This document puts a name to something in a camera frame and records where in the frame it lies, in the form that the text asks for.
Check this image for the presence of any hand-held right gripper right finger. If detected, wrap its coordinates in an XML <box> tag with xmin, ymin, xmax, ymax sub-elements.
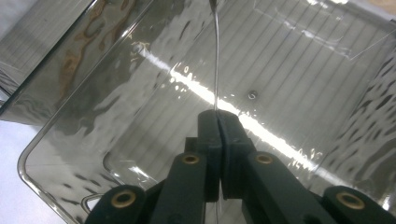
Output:
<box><xmin>217</xmin><ymin>109</ymin><xmax>257</xmax><ymax>201</ymax></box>

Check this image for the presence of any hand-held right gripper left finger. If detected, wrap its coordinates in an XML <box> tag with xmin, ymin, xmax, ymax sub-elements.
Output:
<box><xmin>185</xmin><ymin>108</ymin><xmax>223</xmax><ymax>203</ymax></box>

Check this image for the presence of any knife with wooden handle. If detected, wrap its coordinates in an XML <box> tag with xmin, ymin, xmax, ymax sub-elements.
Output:
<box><xmin>207</xmin><ymin>0</ymin><xmax>224</xmax><ymax>224</ymax></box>

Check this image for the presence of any grey transparent plastic bin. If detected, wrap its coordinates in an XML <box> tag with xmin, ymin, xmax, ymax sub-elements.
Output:
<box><xmin>0</xmin><ymin>0</ymin><xmax>95</xmax><ymax>108</ymax></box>
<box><xmin>0</xmin><ymin>0</ymin><xmax>396</xmax><ymax>224</ymax></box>

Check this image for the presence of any white table mat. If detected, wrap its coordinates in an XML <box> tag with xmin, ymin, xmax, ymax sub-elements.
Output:
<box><xmin>0</xmin><ymin>119</ymin><xmax>74</xmax><ymax>224</ymax></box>

